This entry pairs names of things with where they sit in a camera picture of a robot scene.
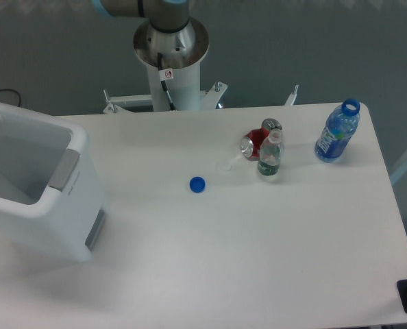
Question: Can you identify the black floor cable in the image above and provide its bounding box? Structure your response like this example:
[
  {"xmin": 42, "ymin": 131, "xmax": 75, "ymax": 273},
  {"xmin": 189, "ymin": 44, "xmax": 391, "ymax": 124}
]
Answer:
[{"xmin": 0, "ymin": 88, "xmax": 22, "ymax": 105}]

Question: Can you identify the blue bottle cap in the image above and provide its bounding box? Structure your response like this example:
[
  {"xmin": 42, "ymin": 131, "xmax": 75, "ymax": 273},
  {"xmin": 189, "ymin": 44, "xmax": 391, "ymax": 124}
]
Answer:
[{"xmin": 189, "ymin": 176, "xmax": 206, "ymax": 193}]

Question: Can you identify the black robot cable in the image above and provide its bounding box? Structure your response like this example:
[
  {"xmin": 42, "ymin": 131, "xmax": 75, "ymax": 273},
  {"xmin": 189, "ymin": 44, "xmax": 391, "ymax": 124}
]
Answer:
[{"xmin": 156, "ymin": 52, "xmax": 176, "ymax": 111}]

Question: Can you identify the clear green label bottle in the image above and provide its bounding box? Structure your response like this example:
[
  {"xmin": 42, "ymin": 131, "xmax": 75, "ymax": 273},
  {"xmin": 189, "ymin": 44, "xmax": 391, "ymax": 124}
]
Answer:
[{"xmin": 257, "ymin": 128, "xmax": 284, "ymax": 176}]

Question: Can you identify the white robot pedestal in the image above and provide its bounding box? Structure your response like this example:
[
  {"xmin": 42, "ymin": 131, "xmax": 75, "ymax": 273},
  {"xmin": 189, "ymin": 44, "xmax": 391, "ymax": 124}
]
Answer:
[{"xmin": 133, "ymin": 18, "xmax": 209, "ymax": 112}]

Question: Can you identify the white trash can body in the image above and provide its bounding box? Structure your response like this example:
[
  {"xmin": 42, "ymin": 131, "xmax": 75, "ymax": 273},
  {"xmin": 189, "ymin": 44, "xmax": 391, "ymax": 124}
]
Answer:
[{"xmin": 0, "ymin": 103, "xmax": 106, "ymax": 261}]

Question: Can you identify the blue drink bottle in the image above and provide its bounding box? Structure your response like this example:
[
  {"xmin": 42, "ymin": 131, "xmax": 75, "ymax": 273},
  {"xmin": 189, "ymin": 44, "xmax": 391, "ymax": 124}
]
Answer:
[{"xmin": 314, "ymin": 98, "xmax": 360, "ymax": 163}]

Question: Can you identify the white table frame bracket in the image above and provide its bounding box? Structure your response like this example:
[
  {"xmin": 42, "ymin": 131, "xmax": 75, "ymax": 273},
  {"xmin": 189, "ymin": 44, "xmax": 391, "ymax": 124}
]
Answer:
[{"xmin": 102, "ymin": 81, "xmax": 300, "ymax": 114}]

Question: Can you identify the crushed red soda can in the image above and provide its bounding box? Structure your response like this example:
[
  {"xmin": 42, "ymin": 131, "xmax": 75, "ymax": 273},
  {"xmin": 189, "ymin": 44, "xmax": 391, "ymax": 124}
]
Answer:
[{"xmin": 239, "ymin": 118, "xmax": 282, "ymax": 161}]

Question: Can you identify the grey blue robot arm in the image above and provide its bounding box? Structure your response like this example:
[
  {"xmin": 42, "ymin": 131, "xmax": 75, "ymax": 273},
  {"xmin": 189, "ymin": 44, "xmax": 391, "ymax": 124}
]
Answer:
[{"xmin": 91, "ymin": 0, "xmax": 190, "ymax": 33}]

